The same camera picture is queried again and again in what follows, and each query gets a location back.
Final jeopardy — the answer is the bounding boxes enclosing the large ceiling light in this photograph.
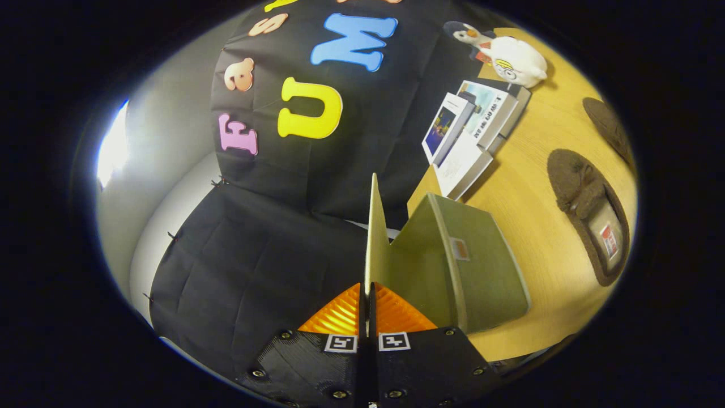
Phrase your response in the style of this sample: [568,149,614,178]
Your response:
[96,99,130,188]

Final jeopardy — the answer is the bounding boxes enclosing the black book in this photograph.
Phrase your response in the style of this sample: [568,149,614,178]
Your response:
[498,84,532,154]

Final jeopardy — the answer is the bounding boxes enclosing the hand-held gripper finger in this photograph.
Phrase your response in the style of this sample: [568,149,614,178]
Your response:
[368,282,502,408]
[235,282,368,408]

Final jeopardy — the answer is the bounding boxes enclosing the grey penguin plush toy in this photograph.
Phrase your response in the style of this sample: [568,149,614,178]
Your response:
[443,21,496,63]

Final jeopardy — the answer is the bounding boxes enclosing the brown fuzzy slipper shoe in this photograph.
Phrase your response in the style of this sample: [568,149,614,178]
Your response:
[547,148,630,287]
[582,97,635,165]

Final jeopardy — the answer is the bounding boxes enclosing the white round plush toy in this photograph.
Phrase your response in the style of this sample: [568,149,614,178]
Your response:
[488,36,548,89]

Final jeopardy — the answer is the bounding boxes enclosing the green fabric storage box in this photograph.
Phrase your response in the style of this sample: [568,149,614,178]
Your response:
[364,173,532,335]

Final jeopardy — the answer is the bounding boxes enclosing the sky-picture cover book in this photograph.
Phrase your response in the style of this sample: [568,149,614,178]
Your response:
[458,80,519,150]

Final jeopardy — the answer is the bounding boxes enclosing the large plain white book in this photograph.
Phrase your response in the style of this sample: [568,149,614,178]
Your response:
[433,133,493,201]

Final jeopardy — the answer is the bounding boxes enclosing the small white picture-cover book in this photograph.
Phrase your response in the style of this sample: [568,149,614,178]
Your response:
[422,92,475,167]

